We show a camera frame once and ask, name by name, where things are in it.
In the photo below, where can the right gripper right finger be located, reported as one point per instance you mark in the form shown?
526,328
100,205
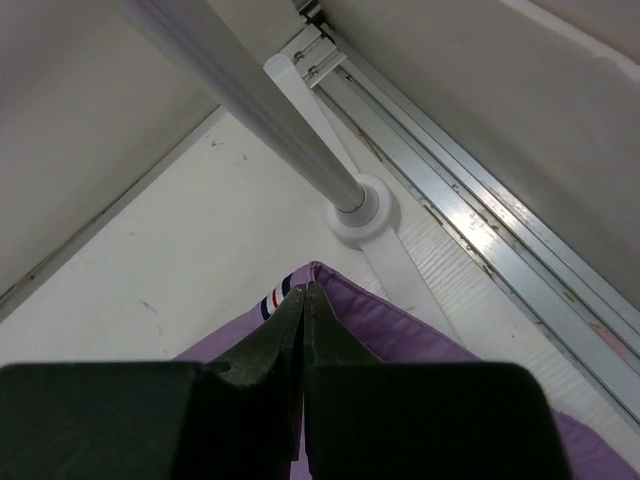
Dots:
332,356

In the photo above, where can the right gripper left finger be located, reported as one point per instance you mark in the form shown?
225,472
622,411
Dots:
261,379

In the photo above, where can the white clothes rack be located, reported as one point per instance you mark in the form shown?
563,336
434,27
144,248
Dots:
275,104

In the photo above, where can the aluminium frame rail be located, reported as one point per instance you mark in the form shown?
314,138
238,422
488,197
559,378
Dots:
580,312

